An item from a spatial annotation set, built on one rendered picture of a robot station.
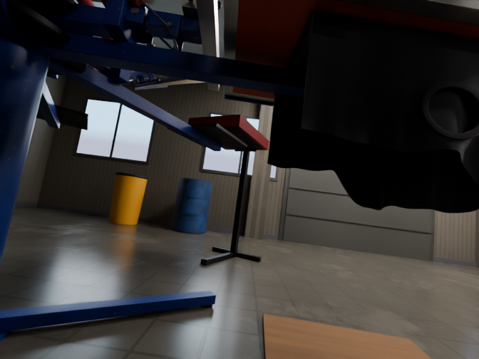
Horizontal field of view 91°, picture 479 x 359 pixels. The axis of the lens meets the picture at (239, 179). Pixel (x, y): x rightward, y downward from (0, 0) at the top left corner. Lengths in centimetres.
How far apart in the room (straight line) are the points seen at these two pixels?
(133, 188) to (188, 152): 117
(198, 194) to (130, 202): 98
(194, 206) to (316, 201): 203
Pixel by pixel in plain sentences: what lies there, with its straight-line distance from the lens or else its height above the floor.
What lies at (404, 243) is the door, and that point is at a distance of 482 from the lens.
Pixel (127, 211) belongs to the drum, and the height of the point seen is 20.
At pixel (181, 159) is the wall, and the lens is 428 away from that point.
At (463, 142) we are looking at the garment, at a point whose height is 68.
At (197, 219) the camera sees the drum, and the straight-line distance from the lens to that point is 346.
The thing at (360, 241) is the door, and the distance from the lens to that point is 446.
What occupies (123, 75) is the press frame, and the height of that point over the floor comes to 95.
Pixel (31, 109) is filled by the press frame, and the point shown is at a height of 68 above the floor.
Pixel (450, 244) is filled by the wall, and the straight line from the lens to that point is 532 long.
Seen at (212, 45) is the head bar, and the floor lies 99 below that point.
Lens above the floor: 46
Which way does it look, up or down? 7 degrees up
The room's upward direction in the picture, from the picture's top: 8 degrees clockwise
